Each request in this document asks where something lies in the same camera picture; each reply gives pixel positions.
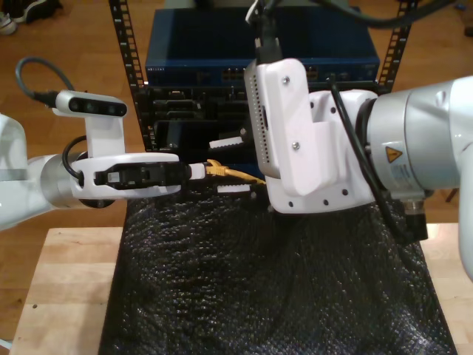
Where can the black rack shelf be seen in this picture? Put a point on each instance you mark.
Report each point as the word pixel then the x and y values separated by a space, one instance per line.
pixel 177 129

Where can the black rack server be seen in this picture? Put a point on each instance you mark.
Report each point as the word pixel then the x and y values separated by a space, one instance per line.
pixel 184 103

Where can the black bubble mat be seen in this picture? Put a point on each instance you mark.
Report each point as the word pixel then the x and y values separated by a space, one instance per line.
pixel 240 277

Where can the white sneaker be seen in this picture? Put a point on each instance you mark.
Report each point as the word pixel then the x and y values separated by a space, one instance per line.
pixel 6 23

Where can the small dark floor object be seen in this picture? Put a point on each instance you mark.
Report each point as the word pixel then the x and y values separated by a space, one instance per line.
pixel 468 32

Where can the small blue floor object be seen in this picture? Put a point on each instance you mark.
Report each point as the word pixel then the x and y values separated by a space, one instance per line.
pixel 460 6

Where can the small white object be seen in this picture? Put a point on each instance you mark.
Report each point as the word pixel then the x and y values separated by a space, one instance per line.
pixel 4 344

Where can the blue network switch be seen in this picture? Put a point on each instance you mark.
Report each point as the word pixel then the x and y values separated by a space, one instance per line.
pixel 203 37

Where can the black perforated rack frame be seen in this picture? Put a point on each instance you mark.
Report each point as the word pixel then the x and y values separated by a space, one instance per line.
pixel 123 33

